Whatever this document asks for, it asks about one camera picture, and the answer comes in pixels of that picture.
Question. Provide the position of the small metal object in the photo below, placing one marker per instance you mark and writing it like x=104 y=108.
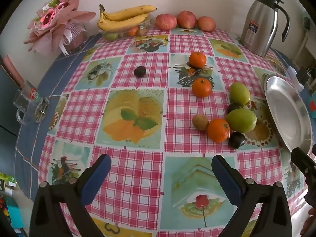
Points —
x=40 y=111

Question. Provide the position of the red apple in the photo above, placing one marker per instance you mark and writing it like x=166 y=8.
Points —
x=186 y=19
x=166 y=21
x=206 y=23

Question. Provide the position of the brown kiwi fruit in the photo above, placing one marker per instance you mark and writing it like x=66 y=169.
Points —
x=200 y=121

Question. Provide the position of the stainless steel basin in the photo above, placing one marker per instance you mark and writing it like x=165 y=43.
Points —
x=286 y=108

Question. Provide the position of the stainless steel thermos jug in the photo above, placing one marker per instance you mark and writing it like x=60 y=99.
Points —
x=259 y=27

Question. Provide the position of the small brown round fruit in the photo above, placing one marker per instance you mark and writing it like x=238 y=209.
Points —
x=142 y=31

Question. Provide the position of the person's right hand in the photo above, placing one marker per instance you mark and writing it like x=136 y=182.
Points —
x=308 y=226

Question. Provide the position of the glass mug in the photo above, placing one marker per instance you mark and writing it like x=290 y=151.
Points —
x=23 y=98

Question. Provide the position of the orange tangerine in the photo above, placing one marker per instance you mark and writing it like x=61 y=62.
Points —
x=197 y=59
x=218 y=131
x=201 y=87

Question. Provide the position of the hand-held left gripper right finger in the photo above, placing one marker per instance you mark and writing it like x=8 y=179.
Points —
x=226 y=177

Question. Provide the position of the white power strip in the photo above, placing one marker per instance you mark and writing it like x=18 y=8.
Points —
x=292 y=75

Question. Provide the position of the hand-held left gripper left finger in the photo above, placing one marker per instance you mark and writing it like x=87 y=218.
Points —
x=97 y=175

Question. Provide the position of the clear plastic fruit container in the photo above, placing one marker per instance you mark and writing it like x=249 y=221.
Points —
x=116 y=35

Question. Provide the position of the green mango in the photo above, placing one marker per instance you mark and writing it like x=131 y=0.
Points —
x=239 y=93

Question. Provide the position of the dark teal panel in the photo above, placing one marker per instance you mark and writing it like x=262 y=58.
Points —
x=7 y=98

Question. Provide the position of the dark purple plum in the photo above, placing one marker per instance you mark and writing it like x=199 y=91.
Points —
x=140 y=71
x=236 y=140
x=232 y=108

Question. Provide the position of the black power adapter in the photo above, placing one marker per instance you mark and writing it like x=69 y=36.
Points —
x=303 y=75

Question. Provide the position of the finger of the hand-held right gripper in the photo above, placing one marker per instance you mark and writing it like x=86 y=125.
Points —
x=302 y=161

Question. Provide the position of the pink flower bouquet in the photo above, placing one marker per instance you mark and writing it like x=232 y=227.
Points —
x=51 y=17

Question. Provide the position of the yellow banana bunch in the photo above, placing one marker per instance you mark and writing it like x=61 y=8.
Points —
x=123 y=14

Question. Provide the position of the pink checked tablecloth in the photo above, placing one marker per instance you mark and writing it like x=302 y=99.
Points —
x=145 y=54

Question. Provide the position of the teal card with red mark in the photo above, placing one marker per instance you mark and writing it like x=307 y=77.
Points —
x=312 y=106

